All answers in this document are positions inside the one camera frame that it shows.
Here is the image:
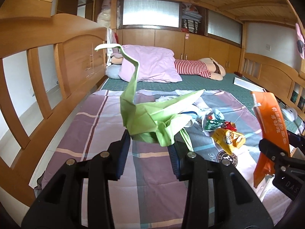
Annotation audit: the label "green paper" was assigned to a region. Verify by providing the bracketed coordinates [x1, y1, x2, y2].
[95, 44, 204, 152]

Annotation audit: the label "green wafer bag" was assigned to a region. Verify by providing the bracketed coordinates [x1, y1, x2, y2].
[202, 109, 225, 131]

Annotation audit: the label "orange snack wrapper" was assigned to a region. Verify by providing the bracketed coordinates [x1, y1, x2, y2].
[251, 92, 290, 188]

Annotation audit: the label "yellow snack bag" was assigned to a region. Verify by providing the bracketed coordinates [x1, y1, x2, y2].
[211, 128, 246, 155]

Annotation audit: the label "white blue wrapper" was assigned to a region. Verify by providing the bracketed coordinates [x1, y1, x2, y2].
[154, 94, 215, 125]

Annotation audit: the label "plaid pink grey bedsheet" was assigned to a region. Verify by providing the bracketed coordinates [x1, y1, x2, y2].
[35, 89, 294, 229]

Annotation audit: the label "small red wrapper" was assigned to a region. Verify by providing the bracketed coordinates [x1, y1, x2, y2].
[221, 121, 237, 131]

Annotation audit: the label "white round device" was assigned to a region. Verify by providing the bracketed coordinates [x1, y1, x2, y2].
[281, 107, 298, 122]

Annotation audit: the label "grey blue cushion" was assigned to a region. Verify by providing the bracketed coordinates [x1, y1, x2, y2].
[105, 64, 121, 80]

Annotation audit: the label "green bed mat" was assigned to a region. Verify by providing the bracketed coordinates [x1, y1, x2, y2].
[100, 73, 304, 133]

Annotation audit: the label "pink pillow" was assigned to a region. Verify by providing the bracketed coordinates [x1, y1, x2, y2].
[122, 44, 182, 83]

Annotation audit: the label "striped plush doll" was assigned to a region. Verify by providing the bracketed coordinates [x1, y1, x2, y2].
[175, 57, 226, 81]

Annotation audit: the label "white flat board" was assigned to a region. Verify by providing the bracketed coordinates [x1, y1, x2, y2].
[233, 77, 266, 92]

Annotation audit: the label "frosted window right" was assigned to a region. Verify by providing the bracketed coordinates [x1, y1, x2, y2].
[207, 10, 242, 44]

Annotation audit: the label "frosted window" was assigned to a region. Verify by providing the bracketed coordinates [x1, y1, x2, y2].
[207, 10, 242, 44]
[122, 0, 180, 28]

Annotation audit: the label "frosted window left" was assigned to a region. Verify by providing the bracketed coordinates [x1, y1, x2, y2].
[122, 0, 180, 28]

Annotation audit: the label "wooden footboard rail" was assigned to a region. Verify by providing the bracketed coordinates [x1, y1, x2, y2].
[240, 53, 304, 119]

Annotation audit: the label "wooden wall cabinets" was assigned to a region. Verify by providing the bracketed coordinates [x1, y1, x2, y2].
[116, 28, 241, 73]

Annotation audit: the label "wooden bed headboard rail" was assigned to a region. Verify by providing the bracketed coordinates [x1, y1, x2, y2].
[1, 14, 107, 206]

